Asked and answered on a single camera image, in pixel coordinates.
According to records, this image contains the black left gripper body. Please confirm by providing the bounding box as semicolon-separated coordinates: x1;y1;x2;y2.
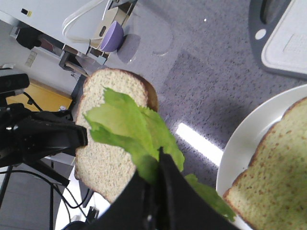
0;92;31;167

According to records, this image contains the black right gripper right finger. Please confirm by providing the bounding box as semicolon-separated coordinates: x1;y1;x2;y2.
153;147;237;230

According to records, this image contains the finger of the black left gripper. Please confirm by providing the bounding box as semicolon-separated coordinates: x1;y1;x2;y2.
24;111;88;161

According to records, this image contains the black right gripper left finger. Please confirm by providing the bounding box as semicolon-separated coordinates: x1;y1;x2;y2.
91;172;159;230

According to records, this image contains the bread slice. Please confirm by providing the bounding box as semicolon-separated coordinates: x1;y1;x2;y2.
223;98;307;230
75;68;158;203

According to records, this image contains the green lettuce leaf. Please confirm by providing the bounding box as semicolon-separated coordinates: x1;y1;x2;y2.
84;88;236;221

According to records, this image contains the black webcam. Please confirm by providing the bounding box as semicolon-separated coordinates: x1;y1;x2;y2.
0;68;30;93

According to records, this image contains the white round plate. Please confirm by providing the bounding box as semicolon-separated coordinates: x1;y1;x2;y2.
216;85;307;230

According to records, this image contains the beige adapter box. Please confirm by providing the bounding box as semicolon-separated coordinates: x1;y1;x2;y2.
90;6;127;49

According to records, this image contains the purple bowl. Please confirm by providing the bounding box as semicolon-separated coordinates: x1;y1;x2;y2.
100;21;124;52

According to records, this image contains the white grey cutting board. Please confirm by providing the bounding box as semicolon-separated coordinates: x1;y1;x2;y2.
248;0;307;80

